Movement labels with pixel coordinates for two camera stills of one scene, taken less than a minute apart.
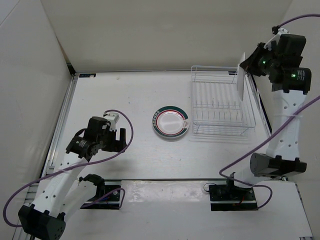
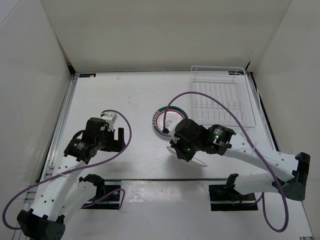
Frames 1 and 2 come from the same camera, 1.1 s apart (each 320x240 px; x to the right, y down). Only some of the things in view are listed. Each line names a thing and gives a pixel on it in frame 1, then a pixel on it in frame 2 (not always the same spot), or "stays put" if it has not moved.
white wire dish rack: [216, 109] stays put
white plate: [241, 78] → [194, 161]
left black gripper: [117, 146] stays put
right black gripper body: [267, 60] → [187, 150]
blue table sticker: [92, 75] stays put
